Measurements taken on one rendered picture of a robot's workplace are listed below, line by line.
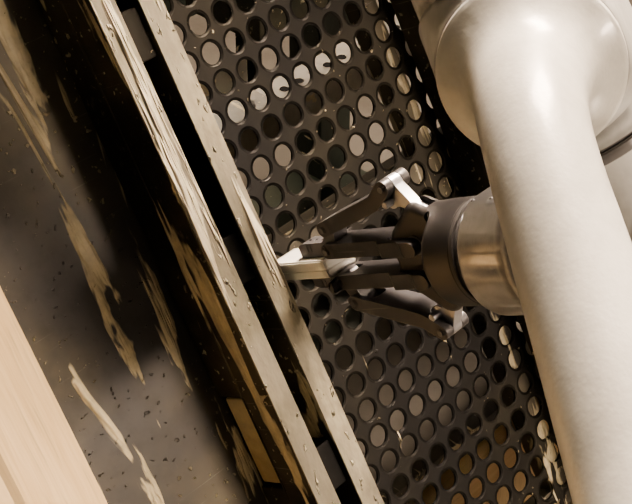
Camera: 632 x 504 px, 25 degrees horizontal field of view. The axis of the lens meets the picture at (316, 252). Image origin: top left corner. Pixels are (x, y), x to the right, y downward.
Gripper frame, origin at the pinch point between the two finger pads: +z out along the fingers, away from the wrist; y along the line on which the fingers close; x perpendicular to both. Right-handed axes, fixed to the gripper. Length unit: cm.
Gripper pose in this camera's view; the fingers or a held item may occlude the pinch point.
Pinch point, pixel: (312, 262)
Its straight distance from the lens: 113.4
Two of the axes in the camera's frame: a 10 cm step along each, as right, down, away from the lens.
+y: -3.9, -8.9, -2.4
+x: -6.9, 4.5, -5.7
